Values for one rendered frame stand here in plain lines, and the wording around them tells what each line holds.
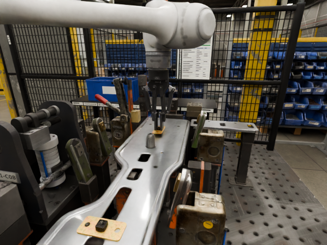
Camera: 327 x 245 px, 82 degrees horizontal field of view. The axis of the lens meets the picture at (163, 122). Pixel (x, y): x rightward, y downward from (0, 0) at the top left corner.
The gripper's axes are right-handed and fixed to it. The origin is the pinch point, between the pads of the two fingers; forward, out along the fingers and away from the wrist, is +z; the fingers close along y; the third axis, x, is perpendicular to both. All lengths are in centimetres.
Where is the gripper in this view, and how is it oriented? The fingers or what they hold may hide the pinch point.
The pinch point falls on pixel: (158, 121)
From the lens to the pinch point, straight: 76.0
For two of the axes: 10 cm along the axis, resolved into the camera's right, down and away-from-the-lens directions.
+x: 2.0, -3.3, 9.2
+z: 0.0, 9.4, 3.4
